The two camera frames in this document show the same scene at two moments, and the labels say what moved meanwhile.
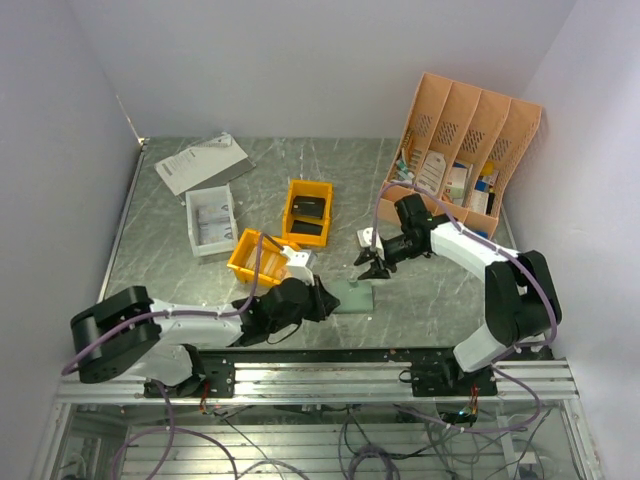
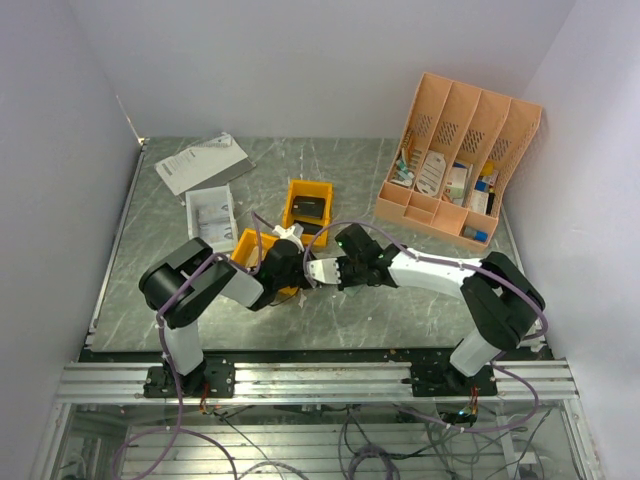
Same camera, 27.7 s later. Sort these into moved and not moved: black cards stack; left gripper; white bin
Moved: left gripper
Not moved: white bin; black cards stack
